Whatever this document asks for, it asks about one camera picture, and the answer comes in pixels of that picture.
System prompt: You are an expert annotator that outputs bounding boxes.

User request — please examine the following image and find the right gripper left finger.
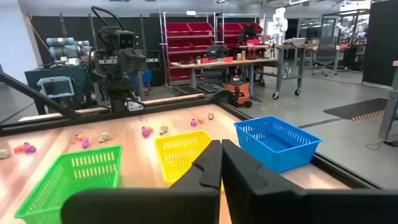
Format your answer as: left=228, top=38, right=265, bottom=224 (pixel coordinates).
left=60, top=139, right=223, bottom=224

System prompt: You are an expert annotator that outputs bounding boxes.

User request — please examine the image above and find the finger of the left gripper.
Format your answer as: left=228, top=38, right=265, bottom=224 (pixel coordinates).
left=117, top=49, right=133, bottom=75
left=132, top=48, right=147, bottom=75

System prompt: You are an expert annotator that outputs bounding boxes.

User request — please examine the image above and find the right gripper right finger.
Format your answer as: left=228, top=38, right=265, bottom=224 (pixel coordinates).
left=221, top=139, right=398, bottom=224

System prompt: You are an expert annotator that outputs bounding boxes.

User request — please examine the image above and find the blue storage box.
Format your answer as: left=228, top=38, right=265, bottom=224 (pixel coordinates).
left=129, top=70, right=153, bottom=94

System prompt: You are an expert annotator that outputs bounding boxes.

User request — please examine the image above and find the yellow plastic basket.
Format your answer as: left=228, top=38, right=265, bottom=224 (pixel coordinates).
left=154, top=129, right=224, bottom=192

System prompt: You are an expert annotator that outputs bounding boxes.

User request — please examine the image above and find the blue plastic basket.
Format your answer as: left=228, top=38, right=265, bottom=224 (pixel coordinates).
left=233, top=115, right=323, bottom=174

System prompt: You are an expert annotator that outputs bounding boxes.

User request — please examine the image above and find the grey metal mounting plate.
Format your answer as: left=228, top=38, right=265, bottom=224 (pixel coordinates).
left=126, top=99, right=144, bottom=112

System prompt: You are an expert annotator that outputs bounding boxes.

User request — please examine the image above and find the dark blue equipment cabinet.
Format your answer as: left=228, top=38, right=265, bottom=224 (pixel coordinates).
left=24, top=63, right=94, bottom=116

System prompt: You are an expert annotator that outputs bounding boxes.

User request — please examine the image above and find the metal rack with red bins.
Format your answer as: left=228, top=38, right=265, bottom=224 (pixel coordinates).
left=216, top=14, right=267, bottom=63
left=160, top=11, right=217, bottom=86

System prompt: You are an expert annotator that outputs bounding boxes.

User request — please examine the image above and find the teach pendant tablet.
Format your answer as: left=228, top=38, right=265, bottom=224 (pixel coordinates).
left=36, top=76, right=75, bottom=100

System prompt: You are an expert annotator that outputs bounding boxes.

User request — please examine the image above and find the black toolbox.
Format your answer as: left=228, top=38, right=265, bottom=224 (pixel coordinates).
left=205, top=45, right=229, bottom=60

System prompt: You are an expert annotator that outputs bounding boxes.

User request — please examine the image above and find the wooden top workbench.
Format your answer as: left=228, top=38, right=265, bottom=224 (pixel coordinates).
left=169, top=57, right=279, bottom=97

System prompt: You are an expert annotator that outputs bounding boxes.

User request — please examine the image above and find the orange shop vacuum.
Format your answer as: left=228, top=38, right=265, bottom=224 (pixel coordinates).
left=222, top=77, right=253, bottom=108

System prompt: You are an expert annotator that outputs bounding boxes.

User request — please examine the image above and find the green plastic basket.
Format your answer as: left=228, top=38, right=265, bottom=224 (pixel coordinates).
left=14, top=144, right=123, bottom=224

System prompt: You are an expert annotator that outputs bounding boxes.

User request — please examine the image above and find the black hazard-striped floor mat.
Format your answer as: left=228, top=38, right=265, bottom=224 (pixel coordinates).
left=323, top=98, right=389, bottom=121

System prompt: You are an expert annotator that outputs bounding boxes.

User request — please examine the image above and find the wheeled metal workbench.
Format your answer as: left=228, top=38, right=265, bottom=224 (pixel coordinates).
left=272, top=42, right=318, bottom=100

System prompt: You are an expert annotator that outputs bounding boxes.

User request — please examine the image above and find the white humanoid robot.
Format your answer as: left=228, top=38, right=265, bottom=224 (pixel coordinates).
left=270, top=7, right=289, bottom=46

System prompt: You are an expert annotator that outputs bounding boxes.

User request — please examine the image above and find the grey office chair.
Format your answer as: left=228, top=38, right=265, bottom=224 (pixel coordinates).
left=312, top=15, right=340, bottom=77

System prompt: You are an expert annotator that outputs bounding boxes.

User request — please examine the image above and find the grey metal desk leg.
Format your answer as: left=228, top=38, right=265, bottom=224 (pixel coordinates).
left=377, top=60, right=398, bottom=141

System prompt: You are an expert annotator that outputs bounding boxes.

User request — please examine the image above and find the black partition panel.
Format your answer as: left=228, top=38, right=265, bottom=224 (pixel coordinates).
left=362, top=0, right=398, bottom=91

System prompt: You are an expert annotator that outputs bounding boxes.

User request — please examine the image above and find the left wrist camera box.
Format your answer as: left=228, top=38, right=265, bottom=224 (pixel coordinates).
left=119, top=30, right=136, bottom=50

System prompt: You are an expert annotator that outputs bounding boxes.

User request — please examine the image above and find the orange wall cable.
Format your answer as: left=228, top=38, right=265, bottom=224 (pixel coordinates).
left=26, top=14, right=50, bottom=52

